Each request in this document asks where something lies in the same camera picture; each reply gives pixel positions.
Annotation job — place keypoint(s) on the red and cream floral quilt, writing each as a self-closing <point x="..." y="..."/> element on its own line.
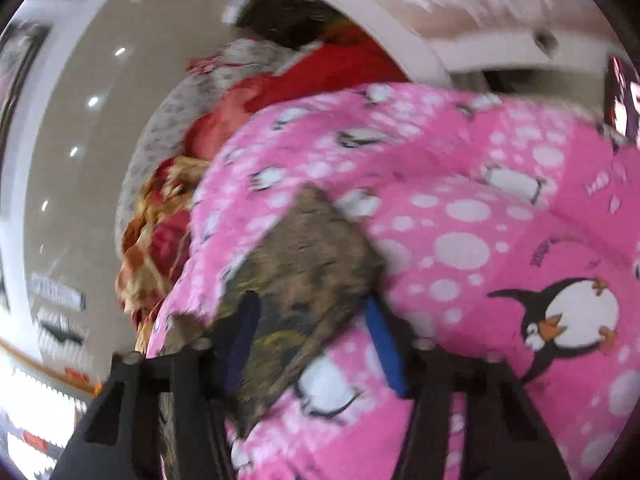
<point x="156" y="243"/>

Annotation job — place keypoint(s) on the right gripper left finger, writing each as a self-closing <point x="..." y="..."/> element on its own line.
<point x="119" y="436"/>

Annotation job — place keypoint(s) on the pink penguin blanket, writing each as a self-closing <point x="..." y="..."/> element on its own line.
<point x="508" y="227"/>

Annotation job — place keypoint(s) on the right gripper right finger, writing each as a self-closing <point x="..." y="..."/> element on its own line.
<point x="503" y="435"/>

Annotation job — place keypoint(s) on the brown floral patterned cloth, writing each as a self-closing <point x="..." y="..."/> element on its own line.
<point x="306" y="280"/>

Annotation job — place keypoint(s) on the grey floral pillow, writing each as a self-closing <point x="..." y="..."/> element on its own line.
<point x="207" y="80"/>

